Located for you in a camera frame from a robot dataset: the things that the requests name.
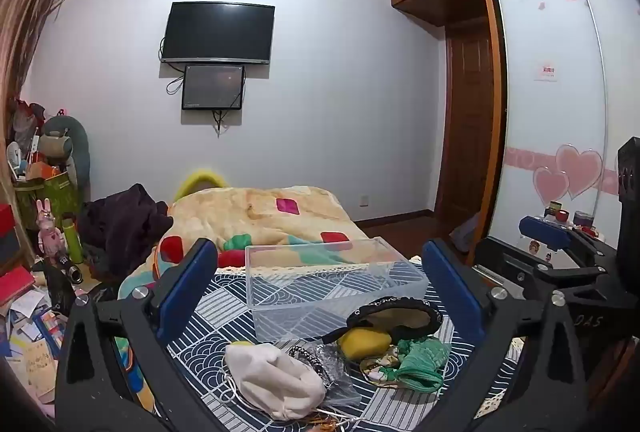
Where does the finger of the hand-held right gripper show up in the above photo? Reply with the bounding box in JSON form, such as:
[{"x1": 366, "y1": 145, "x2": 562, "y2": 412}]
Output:
[
  {"x1": 473, "y1": 237, "x2": 621, "y2": 299},
  {"x1": 518, "y1": 214, "x2": 621, "y2": 274}
]

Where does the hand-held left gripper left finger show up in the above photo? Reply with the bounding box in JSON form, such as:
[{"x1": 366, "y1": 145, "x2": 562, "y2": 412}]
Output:
[{"x1": 55, "y1": 238, "x2": 219, "y2": 432}]

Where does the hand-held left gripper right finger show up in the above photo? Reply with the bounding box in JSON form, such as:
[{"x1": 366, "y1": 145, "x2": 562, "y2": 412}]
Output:
[{"x1": 422, "y1": 239, "x2": 587, "y2": 432}]

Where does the black lace-trimmed eye mask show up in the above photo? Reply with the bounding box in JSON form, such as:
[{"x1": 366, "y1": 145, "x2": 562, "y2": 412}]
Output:
[{"x1": 320, "y1": 296, "x2": 442, "y2": 345}]

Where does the green knitted cloth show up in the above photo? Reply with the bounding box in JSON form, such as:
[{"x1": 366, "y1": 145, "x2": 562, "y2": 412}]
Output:
[{"x1": 385, "y1": 337, "x2": 452, "y2": 394}]

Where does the yellow sponge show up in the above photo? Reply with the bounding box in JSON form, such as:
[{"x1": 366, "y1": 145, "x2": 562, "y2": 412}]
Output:
[{"x1": 337, "y1": 328, "x2": 393, "y2": 361}]

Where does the white drawstring pouch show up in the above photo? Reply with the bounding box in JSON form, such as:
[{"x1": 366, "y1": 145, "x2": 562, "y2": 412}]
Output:
[{"x1": 223, "y1": 342, "x2": 327, "y2": 422}]

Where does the clear plastic storage box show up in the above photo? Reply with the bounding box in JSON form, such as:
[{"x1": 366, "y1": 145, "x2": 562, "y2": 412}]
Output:
[{"x1": 244, "y1": 236, "x2": 431, "y2": 344}]

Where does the blue patterned bed cover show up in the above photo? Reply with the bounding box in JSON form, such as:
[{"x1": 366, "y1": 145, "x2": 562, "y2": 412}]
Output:
[{"x1": 162, "y1": 256, "x2": 523, "y2": 432}]

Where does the dark clothes pile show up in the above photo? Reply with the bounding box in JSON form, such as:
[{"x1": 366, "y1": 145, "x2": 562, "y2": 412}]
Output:
[{"x1": 77, "y1": 183, "x2": 174, "y2": 282}]

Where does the yellow plush toy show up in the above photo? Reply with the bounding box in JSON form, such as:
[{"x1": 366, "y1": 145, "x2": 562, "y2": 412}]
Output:
[{"x1": 172, "y1": 167, "x2": 231, "y2": 204}]

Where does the printed fleece blanket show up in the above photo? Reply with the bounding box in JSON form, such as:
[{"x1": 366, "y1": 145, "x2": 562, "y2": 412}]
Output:
[{"x1": 116, "y1": 184, "x2": 382, "y2": 304}]

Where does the floral printed pouch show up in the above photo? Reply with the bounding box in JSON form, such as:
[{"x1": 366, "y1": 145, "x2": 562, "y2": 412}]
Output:
[{"x1": 359, "y1": 346, "x2": 402, "y2": 384}]

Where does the green bottle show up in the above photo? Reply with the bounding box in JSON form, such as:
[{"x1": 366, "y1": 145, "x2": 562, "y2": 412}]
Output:
[{"x1": 60, "y1": 214, "x2": 85, "y2": 264}]

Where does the brown wooden door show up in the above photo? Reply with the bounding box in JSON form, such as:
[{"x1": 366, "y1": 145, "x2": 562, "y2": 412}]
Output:
[{"x1": 434, "y1": 23, "x2": 497, "y2": 227}]

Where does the wooden wardrobe with sliding doors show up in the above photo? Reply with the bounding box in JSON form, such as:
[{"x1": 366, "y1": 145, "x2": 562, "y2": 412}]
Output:
[{"x1": 389, "y1": 0, "x2": 640, "y2": 273}]

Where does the pink rabbit figure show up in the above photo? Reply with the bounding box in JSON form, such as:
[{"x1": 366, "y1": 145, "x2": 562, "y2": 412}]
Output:
[{"x1": 35, "y1": 197, "x2": 67, "y2": 259}]

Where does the clear bag with beads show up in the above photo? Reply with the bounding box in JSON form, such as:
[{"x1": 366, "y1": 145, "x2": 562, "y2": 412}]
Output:
[{"x1": 287, "y1": 342, "x2": 362, "y2": 408}]

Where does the green gift bag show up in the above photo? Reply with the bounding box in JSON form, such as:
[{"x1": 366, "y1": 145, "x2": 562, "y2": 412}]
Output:
[{"x1": 13, "y1": 171, "x2": 84, "y2": 259}]

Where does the pile of papers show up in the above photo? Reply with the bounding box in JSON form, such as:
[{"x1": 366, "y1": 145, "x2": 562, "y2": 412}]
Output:
[{"x1": 0, "y1": 287, "x2": 69, "y2": 405}]

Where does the red book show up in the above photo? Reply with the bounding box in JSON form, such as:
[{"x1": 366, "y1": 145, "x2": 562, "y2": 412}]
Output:
[{"x1": 0, "y1": 266, "x2": 37, "y2": 309}]

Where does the red box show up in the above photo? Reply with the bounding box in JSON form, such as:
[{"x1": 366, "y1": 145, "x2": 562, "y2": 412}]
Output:
[{"x1": 0, "y1": 203, "x2": 29, "y2": 264}]

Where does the grey plush toy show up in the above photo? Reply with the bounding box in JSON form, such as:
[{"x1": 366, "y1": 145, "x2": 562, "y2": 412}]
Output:
[{"x1": 38, "y1": 114, "x2": 91, "y2": 194}]

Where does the small black monitor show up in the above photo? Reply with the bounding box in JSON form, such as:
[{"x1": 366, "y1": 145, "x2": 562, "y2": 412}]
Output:
[{"x1": 181, "y1": 64, "x2": 246, "y2": 112}]

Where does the small white fan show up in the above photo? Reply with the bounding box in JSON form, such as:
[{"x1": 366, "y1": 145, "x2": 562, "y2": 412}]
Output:
[{"x1": 5, "y1": 141, "x2": 24, "y2": 179}]

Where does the brown curtain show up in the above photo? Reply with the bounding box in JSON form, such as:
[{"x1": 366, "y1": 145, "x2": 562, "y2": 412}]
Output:
[{"x1": 0, "y1": 0, "x2": 77, "y2": 163}]

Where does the black camera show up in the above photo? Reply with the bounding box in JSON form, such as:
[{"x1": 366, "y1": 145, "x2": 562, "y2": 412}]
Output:
[{"x1": 54, "y1": 251, "x2": 84, "y2": 284}]

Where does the wall-mounted black television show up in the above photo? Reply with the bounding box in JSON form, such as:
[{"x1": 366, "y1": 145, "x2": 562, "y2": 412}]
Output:
[{"x1": 160, "y1": 1, "x2": 276, "y2": 66}]

